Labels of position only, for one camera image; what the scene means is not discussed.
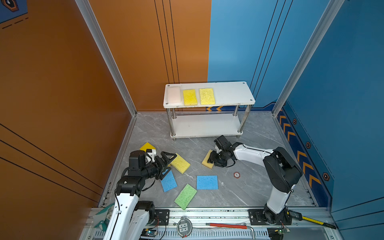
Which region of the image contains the round grey socket plate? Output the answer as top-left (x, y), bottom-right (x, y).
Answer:
top-left (177, 217), bottom-right (193, 238)

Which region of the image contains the small red ring marker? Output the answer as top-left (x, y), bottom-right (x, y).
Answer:
top-left (234, 172), bottom-right (241, 179)

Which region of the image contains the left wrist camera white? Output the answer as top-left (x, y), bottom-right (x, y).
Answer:
top-left (146, 149), bottom-right (157, 164)

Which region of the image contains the yellow cellulose sponge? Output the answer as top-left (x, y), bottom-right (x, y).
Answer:
top-left (199, 88), bottom-right (216, 105)
top-left (171, 154), bottom-right (191, 174)

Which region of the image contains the yellow foam sponge front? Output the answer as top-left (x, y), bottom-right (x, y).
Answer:
top-left (183, 89), bottom-right (198, 106)

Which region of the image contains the white foam sponge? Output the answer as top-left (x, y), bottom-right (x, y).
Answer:
top-left (166, 87), bottom-right (182, 105)

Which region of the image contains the green circuit board left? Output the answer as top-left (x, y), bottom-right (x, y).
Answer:
top-left (145, 229), bottom-right (158, 238)

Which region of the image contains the green cellulose sponge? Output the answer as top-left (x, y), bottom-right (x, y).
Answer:
top-left (175, 184), bottom-right (197, 210)

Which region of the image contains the orange-yellow thick sponge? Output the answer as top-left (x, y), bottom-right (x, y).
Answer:
top-left (202, 150), bottom-right (214, 169)

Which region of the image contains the aluminium corner post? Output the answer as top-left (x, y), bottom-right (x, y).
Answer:
top-left (272, 0), bottom-right (345, 117)
top-left (75, 0), bottom-right (137, 117)

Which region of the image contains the aluminium front rail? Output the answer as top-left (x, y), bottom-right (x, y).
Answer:
top-left (80, 206), bottom-right (343, 240)

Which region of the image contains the bright yellow foam sponge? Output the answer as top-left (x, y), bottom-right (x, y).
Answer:
top-left (140, 143), bottom-right (156, 152)

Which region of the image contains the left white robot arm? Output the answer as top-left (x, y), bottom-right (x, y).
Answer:
top-left (104, 150), bottom-right (177, 240)

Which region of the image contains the aluminium right corner post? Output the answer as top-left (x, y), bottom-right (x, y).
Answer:
top-left (272, 0), bottom-right (345, 117)

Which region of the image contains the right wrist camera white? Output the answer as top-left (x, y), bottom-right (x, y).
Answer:
top-left (215, 145), bottom-right (222, 153)

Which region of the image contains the red handled tool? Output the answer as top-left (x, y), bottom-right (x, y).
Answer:
top-left (206, 223), bottom-right (256, 240)

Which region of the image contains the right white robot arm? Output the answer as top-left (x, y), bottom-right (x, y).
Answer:
top-left (207, 136), bottom-right (303, 225)

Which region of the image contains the blue cellulose sponge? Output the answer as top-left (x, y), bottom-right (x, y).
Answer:
top-left (161, 170), bottom-right (178, 192)
top-left (197, 176), bottom-right (219, 190)

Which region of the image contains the white two-tier metal shelf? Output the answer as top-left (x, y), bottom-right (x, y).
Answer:
top-left (163, 82), bottom-right (255, 140)

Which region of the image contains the aluminium left corner post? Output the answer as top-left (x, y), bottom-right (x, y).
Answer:
top-left (75, 0), bottom-right (137, 117)

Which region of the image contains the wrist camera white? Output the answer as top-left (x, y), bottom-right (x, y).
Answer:
top-left (146, 149), bottom-right (157, 164)
top-left (215, 145), bottom-right (222, 153)

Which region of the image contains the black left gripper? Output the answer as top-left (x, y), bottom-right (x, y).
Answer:
top-left (141, 152), bottom-right (176, 181)

